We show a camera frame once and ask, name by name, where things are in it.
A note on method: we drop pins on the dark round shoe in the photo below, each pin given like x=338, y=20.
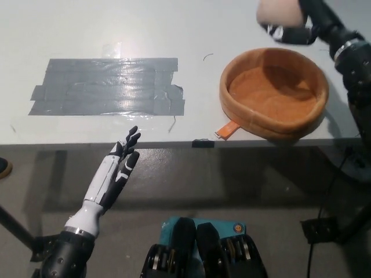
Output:
x=4, y=168

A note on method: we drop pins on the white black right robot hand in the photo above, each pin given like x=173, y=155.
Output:
x=330, y=23

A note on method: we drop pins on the white plush dumpling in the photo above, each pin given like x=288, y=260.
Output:
x=281, y=13

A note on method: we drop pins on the small black tape piece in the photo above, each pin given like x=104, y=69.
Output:
x=203, y=143

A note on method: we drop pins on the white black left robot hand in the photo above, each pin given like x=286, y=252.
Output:
x=101, y=185

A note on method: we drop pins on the black floor foot plate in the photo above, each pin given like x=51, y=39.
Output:
x=319, y=230

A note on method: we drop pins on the orange soft plush plate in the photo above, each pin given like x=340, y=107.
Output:
x=261, y=95

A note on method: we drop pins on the teal box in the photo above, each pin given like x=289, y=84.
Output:
x=226, y=227

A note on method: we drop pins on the black robot torso blocks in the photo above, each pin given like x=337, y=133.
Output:
x=208, y=255

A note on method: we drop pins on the black stand pole with base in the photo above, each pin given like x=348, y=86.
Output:
x=14, y=226

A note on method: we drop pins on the grey duct tape patch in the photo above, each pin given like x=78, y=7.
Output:
x=107, y=87

